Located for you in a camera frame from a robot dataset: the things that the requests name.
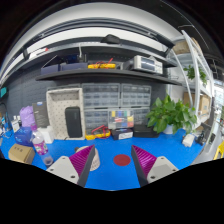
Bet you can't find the oscilloscope on shelf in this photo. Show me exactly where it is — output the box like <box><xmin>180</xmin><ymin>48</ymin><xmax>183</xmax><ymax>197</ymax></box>
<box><xmin>133</xmin><ymin>55</ymin><xmax>163</xmax><ymax>74</ymax></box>

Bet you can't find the black flat case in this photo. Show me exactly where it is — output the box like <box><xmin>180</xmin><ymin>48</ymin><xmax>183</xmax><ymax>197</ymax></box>
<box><xmin>133</xmin><ymin>125</ymin><xmax>159</xmax><ymax>138</ymax></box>

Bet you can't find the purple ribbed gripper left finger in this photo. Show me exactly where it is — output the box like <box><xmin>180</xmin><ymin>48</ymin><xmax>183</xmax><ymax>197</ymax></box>
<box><xmin>45</xmin><ymin>144</ymin><xmax>96</xmax><ymax>188</ymax></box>

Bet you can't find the dark blue box on shelf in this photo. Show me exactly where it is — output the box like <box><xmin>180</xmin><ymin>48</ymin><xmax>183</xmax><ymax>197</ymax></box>
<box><xmin>61</xmin><ymin>62</ymin><xmax>88</xmax><ymax>71</ymax></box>

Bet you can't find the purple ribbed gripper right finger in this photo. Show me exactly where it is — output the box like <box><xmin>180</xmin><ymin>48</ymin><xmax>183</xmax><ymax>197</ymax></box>
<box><xmin>130</xmin><ymin>144</ymin><xmax>180</xmax><ymax>187</ymax></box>

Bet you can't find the beige perforated cup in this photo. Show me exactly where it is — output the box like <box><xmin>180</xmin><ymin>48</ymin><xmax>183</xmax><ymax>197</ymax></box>
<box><xmin>75</xmin><ymin>146</ymin><xmax>100</xmax><ymax>171</ymax></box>

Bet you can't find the yellow tool on shelf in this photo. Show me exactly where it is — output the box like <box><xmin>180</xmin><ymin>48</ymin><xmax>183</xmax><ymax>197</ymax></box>
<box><xmin>87</xmin><ymin>58</ymin><xmax>116</xmax><ymax>69</ymax></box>

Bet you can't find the black rectangular speaker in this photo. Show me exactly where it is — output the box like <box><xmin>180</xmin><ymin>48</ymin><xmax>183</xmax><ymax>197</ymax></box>
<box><xmin>65</xmin><ymin>106</ymin><xmax>82</xmax><ymax>138</ymax></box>

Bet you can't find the green potted plant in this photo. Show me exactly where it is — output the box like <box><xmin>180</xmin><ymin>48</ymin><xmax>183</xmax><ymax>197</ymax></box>
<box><xmin>146</xmin><ymin>95</ymin><xmax>197</xmax><ymax>134</ymax></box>

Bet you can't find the dark grey flat box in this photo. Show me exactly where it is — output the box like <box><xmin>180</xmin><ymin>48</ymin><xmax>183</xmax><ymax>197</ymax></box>
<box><xmin>32</xmin><ymin>101</ymin><xmax>49</xmax><ymax>128</ymax></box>

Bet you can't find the grey drawer cabinet right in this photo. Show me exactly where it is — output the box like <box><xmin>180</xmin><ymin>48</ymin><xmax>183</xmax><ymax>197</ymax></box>
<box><xmin>121</xmin><ymin>84</ymin><xmax>151</xmax><ymax>107</ymax></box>

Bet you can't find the white power adapter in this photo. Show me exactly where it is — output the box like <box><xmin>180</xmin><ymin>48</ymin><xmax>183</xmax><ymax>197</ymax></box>
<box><xmin>182</xmin><ymin>134</ymin><xmax>195</xmax><ymax>147</ymax></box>

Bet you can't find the black box white label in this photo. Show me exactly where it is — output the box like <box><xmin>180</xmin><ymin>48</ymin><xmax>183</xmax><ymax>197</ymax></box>
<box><xmin>111</xmin><ymin>128</ymin><xmax>133</xmax><ymax>140</ymax></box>

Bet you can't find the grey drawer cabinet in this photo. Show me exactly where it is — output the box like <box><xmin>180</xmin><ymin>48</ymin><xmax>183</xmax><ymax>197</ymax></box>
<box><xmin>121</xmin><ymin>84</ymin><xmax>151</xmax><ymax>107</ymax></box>
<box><xmin>82</xmin><ymin>83</ymin><xmax>120</xmax><ymax>108</ymax></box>

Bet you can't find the purple plastic bag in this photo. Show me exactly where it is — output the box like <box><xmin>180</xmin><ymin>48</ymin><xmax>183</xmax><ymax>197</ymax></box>
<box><xmin>20</xmin><ymin>106</ymin><xmax>35</xmax><ymax>127</ymax></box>

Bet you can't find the small clear plastic cup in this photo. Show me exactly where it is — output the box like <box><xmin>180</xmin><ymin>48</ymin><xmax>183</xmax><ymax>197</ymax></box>
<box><xmin>43</xmin><ymin>156</ymin><xmax>53</xmax><ymax>167</ymax></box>

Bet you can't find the parts organiser with coloured items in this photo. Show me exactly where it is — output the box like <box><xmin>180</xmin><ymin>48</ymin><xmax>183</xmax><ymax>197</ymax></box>
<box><xmin>108</xmin><ymin>109</ymin><xmax>134</xmax><ymax>130</ymax></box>

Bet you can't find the dark metal shelf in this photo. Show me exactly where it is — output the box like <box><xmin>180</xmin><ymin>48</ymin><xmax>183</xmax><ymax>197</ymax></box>
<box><xmin>36</xmin><ymin>69</ymin><xmax>181</xmax><ymax>86</ymax></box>

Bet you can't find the white pegboard tray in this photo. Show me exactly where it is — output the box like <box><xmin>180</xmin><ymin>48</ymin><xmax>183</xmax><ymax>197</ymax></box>
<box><xmin>46</xmin><ymin>88</ymin><xmax>85</xmax><ymax>140</ymax></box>

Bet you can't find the brown cardboard box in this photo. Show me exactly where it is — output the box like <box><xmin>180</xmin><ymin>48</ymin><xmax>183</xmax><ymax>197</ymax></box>
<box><xmin>8</xmin><ymin>144</ymin><xmax>35</xmax><ymax>164</ymax></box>

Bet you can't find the yellow red multimeter on table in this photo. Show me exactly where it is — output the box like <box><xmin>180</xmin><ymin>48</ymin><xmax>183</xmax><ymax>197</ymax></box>
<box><xmin>85</xmin><ymin>125</ymin><xmax>111</xmax><ymax>140</ymax></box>

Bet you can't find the grey drawer cabinet left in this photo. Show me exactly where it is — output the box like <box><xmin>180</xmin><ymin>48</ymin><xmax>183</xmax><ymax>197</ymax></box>
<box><xmin>82</xmin><ymin>83</ymin><xmax>120</xmax><ymax>108</ymax></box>

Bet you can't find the white small box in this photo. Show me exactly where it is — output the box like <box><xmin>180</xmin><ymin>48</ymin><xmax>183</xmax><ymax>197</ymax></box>
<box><xmin>39</xmin><ymin>126</ymin><xmax>54</xmax><ymax>144</ymax></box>

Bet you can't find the red round coaster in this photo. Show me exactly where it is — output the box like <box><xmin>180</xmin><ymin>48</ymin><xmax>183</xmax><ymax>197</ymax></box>
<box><xmin>113</xmin><ymin>154</ymin><xmax>131</xmax><ymax>166</ymax></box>

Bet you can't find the white shelving rack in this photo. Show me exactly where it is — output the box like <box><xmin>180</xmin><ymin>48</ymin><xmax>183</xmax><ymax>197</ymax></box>
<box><xmin>170</xmin><ymin>30</ymin><xmax>214</xmax><ymax>129</ymax></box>

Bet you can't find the plastic water bottle purple label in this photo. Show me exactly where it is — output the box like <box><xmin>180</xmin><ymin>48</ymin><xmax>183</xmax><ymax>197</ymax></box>
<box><xmin>31</xmin><ymin>124</ymin><xmax>48</xmax><ymax>155</ymax></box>

